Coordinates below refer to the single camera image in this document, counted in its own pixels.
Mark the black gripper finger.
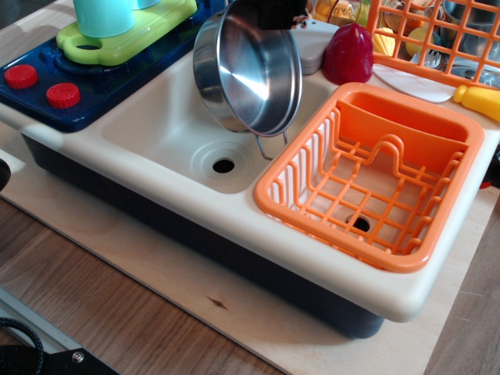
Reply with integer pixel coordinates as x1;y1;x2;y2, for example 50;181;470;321
257;0;308;30

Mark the stainless steel pan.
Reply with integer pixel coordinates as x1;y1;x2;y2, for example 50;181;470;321
193;1;302;143

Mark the cream toy sink unit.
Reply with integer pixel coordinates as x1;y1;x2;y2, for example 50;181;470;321
0;23;500;340

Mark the orange plastic drying rack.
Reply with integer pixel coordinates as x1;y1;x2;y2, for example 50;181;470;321
254;83;484;273

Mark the grey faucet base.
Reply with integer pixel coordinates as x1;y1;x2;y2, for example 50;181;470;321
291;19;339;75

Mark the dark red plastic toy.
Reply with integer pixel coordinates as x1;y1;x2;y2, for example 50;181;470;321
323;23;373;85

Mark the yellow toy corn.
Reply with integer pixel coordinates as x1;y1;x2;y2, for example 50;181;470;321
373;27;395;56

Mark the lime green cutting board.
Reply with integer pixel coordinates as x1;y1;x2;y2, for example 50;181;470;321
56;1;198;66

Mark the teal plastic cup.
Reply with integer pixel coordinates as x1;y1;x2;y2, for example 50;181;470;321
73;0;135;38

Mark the white plastic plate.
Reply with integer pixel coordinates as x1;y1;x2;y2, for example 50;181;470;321
373;64;455;103

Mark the orange plastic basket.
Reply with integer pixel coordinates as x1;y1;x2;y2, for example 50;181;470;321
366;1;499;90

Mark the red stove knob right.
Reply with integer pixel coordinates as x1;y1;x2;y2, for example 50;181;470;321
45;83;81;109

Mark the red stove knob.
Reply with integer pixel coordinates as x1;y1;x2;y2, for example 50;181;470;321
45;83;81;109
4;64;38;89

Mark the blue toy stove top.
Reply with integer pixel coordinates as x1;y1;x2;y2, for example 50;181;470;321
1;1;227;133

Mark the red stove knob left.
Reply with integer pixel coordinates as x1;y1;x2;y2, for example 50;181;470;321
4;64;38;89

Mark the light plywood board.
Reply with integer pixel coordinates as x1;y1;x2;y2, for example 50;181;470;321
1;126;498;374

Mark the yellow plastic toy handle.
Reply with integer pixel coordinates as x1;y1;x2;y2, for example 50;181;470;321
453;85;499;122

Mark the black mount bracket with screw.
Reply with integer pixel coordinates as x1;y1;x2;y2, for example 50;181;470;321
21;348;119;375

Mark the black cable bottom left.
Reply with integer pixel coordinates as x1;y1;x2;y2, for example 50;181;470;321
0;316;45;375

